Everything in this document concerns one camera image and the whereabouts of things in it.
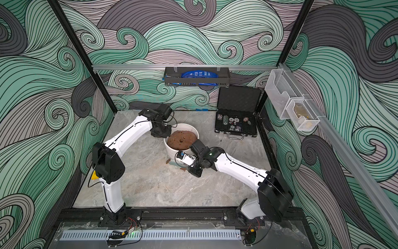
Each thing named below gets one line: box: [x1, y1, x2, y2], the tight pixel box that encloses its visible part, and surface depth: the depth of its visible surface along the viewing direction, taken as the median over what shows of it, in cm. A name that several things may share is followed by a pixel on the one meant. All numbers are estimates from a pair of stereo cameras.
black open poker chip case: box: [214, 86, 263, 141], surface depth 112 cm
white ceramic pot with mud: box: [163, 122, 200, 161], surface depth 92 cm
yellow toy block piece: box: [91, 170, 100, 181], surface depth 55 cm
